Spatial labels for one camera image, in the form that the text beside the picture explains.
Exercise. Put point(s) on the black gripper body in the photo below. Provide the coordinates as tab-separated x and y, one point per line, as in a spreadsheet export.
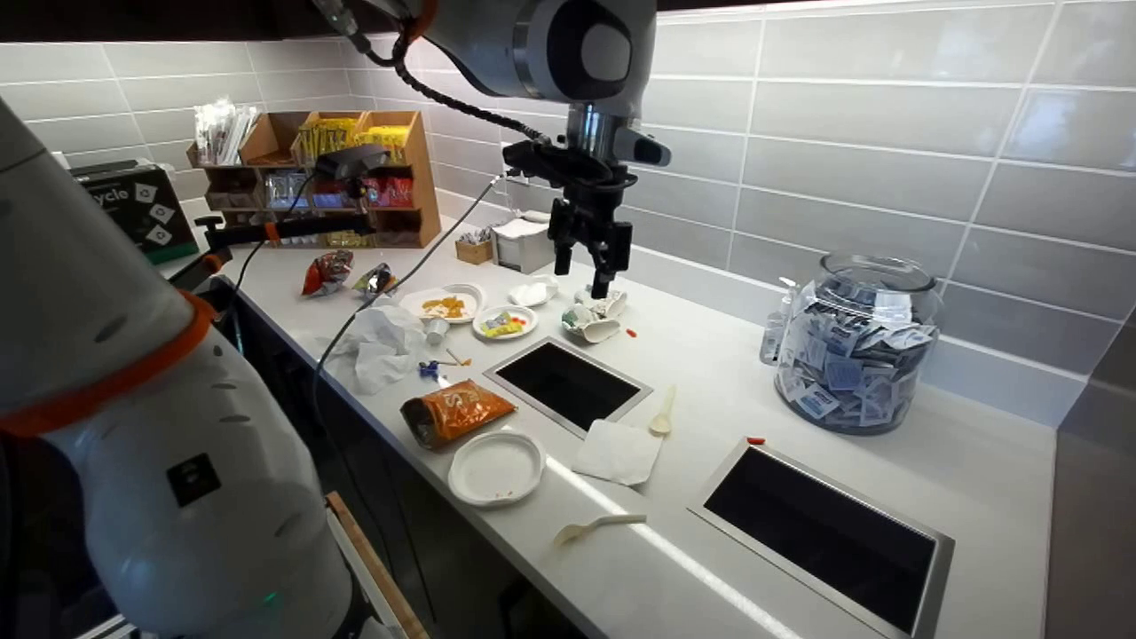
592	196

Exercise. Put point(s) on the orange snack packet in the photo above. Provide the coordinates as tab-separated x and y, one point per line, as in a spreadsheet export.
456	412

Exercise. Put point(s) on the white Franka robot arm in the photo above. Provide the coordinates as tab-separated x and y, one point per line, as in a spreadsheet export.
118	296

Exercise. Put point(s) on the white cardboard box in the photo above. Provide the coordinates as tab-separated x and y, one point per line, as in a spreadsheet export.
518	242

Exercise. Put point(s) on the small brown box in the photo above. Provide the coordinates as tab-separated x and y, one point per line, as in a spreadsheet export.
472	251

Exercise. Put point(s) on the plate with yellow-green food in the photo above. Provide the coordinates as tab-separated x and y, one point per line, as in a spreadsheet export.
504	324

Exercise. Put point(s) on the plate with orange food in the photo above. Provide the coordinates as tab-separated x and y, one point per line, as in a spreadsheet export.
446	308

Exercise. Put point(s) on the wooden condiment organizer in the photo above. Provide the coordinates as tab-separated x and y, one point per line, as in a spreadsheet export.
408	218

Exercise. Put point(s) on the small pale wooden spoon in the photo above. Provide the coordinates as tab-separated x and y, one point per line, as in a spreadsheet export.
660	412

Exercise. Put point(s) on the small blue wrapper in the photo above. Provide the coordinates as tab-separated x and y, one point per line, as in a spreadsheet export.
427	372

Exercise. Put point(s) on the white paper napkin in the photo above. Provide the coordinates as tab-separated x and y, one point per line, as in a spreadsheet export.
618	451

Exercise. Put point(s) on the shiny silver wrapper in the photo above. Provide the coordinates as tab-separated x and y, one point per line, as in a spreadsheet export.
374	283

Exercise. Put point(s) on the crumpled white plastic bag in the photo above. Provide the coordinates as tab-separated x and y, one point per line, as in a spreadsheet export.
379	344

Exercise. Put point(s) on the empty white paper plate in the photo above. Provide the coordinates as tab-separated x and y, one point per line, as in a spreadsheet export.
497	469

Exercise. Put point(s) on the red snack wrapper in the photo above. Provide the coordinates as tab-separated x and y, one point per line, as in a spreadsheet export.
323	271

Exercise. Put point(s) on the white plastic spoon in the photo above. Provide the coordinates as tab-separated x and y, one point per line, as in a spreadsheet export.
592	526

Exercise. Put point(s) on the glass jar of blue packets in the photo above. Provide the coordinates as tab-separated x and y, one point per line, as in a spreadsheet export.
854	355

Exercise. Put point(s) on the dark cabinet front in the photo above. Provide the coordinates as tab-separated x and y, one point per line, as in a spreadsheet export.
403	534

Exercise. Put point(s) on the white plastic bag bundle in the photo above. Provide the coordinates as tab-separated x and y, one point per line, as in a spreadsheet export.
226	131

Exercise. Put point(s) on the wooden plank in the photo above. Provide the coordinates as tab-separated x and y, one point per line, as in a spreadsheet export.
374	571

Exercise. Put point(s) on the black box with white stickers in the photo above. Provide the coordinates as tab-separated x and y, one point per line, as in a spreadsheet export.
128	216

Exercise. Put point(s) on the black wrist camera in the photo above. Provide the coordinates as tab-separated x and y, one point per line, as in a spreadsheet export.
648	150

